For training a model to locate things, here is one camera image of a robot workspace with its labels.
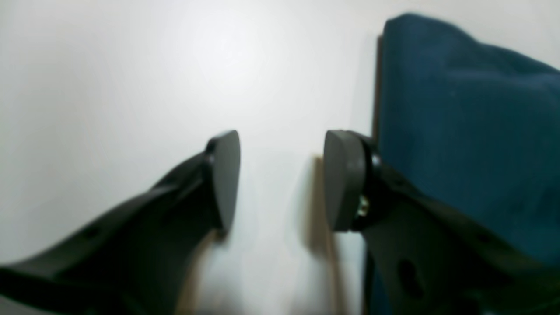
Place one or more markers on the navy blue t-shirt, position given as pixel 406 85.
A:
pixel 475 126

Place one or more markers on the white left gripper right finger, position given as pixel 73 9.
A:
pixel 432 259

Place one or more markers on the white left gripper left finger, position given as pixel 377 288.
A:
pixel 133 259

